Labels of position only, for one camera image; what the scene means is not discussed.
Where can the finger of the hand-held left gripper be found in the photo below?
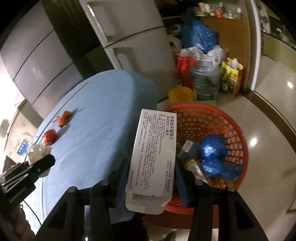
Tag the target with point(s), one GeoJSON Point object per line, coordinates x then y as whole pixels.
{"type": "Point", "coordinates": [44, 162]}
{"type": "Point", "coordinates": [45, 172]}

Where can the row of jars and tins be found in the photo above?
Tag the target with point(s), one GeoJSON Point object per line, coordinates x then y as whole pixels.
{"type": "Point", "coordinates": [217, 10]}

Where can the white refrigerator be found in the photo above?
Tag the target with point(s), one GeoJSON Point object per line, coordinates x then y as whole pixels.
{"type": "Point", "coordinates": [131, 46]}

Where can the orange plastic bag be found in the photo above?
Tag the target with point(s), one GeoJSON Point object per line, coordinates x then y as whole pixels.
{"type": "Point", "coordinates": [64, 118]}

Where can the red plastic basket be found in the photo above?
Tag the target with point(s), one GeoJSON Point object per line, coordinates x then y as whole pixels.
{"type": "Point", "coordinates": [208, 120]}

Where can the person's left forearm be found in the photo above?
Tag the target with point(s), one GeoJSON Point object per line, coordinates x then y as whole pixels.
{"type": "Point", "coordinates": [23, 222]}

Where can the grey refrigerator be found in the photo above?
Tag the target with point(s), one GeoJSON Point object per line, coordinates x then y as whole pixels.
{"type": "Point", "coordinates": [34, 58]}

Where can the red shopping bag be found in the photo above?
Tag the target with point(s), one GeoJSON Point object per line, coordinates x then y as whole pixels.
{"type": "Point", "coordinates": [183, 67]}

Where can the yellow cardboard box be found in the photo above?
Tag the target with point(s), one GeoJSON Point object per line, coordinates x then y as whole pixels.
{"type": "Point", "coordinates": [233, 76]}

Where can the white cabinet with blue print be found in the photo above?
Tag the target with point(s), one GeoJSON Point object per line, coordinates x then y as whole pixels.
{"type": "Point", "coordinates": [20, 129]}

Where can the large blue plastic bag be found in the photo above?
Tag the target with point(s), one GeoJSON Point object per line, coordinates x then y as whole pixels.
{"type": "Point", "coordinates": [198, 32]}

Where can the wooden cabinet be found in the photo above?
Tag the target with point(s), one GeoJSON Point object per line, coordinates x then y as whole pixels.
{"type": "Point", "coordinates": [233, 39]}

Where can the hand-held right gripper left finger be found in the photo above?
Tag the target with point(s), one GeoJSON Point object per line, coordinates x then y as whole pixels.
{"type": "Point", "coordinates": [122, 183]}

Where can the blue snack packet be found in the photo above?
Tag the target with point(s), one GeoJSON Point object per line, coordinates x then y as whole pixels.
{"type": "Point", "coordinates": [188, 150]}

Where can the clear water jug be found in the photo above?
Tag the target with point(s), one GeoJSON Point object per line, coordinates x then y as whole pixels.
{"type": "Point", "coordinates": [205, 81]}

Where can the crumpled red plastic bag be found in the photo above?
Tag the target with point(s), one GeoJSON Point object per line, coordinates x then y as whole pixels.
{"type": "Point", "coordinates": [49, 138]}

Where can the yellow plastic bowl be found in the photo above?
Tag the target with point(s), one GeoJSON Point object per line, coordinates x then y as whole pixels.
{"type": "Point", "coordinates": [180, 93]}

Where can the white round device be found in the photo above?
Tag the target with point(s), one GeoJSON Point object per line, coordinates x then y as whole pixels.
{"type": "Point", "coordinates": [3, 127]}

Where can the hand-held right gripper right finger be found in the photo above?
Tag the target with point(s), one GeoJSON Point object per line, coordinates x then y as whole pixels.
{"type": "Point", "coordinates": [185, 185]}

